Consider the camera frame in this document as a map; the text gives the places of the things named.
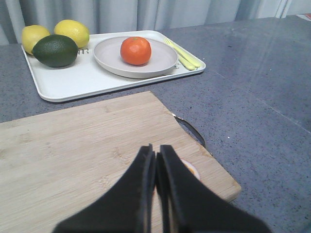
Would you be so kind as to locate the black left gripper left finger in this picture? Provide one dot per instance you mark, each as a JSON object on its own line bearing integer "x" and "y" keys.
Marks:
{"x": 126, "y": 207}

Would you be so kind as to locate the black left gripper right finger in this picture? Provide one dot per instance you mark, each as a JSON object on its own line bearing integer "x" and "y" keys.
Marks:
{"x": 190, "y": 207}

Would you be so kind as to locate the white round plate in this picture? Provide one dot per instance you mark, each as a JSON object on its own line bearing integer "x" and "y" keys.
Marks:
{"x": 162, "y": 61}

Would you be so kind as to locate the orange mandarin fruit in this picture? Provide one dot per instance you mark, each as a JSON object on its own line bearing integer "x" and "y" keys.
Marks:
{"x": 136, "y": 50}

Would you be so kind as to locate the white bear print tray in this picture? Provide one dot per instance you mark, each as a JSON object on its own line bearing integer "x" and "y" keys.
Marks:
{"x": 85, "y": 77}

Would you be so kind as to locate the orange slice toy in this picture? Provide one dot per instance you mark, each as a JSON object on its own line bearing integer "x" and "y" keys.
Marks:
{"x": 192, "y": 169}

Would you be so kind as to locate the wooden cutting board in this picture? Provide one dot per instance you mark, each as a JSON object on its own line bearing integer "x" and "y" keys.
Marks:
{"x": 54, "y": 164}

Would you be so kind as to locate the yellow plastic knife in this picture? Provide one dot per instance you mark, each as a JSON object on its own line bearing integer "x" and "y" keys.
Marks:
{"x": 187, "y": 55}

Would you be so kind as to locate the yellow plastic fork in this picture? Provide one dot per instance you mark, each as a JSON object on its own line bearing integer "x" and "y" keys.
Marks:
{"x": 182, "y": 60}

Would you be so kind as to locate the dark green lime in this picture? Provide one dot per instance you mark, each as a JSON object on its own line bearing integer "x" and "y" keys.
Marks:
{"x": 55, "y": 51}

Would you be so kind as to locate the yellow lemon right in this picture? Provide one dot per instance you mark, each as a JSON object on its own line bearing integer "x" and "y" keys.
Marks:
{"x": 75, "y": 30}

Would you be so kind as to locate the yellow lemon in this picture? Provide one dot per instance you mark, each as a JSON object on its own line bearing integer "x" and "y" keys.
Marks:
{"x": 31, "y": 35}
{"x": 75, "y": 30}

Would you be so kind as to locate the grey curtain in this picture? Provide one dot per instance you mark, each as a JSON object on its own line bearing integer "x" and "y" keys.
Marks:
{"x": 109, "y": 16}

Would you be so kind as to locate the yellow lemon left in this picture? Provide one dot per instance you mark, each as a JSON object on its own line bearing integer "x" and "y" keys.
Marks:
{"x": 31, "y": 35}

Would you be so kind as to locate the metal cutting board handle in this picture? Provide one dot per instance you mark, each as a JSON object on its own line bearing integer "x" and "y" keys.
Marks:
{"x": 191, "y": 129}

